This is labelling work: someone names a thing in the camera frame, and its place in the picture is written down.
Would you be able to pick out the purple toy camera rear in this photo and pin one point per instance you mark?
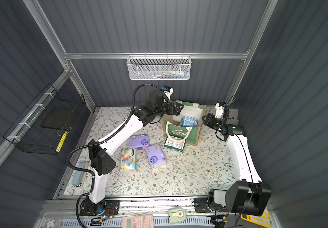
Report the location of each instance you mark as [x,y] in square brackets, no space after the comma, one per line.
[138,142]

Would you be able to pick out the floral table mat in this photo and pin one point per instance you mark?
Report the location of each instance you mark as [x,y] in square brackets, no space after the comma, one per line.
[195,171]

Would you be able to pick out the green tape dispenser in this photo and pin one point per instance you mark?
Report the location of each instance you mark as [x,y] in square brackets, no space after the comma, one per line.
[176,215]

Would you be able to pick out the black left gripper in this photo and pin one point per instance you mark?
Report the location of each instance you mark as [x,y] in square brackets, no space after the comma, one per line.
[172,108]

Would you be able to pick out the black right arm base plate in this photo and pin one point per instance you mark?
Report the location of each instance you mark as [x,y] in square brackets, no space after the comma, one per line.
[202,205]

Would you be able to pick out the white wire wall basket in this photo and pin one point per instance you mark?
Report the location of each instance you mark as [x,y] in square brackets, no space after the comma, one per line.
[166,67]

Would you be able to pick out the cartoon printed tissue pack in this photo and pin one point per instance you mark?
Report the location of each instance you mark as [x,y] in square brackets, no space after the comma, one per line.
[128,161]

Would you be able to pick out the yellow calculator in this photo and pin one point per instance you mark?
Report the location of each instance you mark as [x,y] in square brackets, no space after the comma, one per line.
[263,220]

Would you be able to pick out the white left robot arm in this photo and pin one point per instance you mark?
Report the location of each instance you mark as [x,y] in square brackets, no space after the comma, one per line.
[100,155]

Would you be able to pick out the green white box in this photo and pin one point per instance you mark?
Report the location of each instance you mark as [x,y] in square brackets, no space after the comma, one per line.
[175,144]

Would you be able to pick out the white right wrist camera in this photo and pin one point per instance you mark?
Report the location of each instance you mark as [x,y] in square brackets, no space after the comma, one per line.
[221,110]

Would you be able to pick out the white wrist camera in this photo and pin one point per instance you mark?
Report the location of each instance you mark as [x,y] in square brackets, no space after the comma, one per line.
[221,110]
[168,91]

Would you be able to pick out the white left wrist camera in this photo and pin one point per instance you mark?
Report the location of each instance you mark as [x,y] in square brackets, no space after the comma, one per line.
[168,91]

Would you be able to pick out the black wire wall basket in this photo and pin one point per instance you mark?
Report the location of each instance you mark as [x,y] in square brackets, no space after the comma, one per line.
[44,129]

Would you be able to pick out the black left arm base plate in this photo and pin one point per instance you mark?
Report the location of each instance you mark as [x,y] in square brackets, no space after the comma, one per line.
[106,208]

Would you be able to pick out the purple toy camera front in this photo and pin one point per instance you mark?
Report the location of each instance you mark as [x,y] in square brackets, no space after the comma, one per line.
[155,155]

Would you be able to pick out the teal stapler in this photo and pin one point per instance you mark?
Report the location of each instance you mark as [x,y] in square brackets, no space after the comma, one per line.
[79,176]

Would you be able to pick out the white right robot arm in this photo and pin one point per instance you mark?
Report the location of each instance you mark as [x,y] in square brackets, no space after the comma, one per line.
[248,194]

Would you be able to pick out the pink calculator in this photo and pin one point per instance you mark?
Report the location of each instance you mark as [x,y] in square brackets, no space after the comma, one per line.
[143,221]

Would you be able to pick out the light blue tissue pack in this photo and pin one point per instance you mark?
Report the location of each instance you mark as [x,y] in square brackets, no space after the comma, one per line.
[187,121]

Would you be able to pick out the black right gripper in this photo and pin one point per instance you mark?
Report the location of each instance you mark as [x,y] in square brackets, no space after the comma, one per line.
[208,120]

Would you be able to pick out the purple toy camera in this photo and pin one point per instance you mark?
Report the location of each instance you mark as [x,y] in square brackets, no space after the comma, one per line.
[155,155]
[138,142]

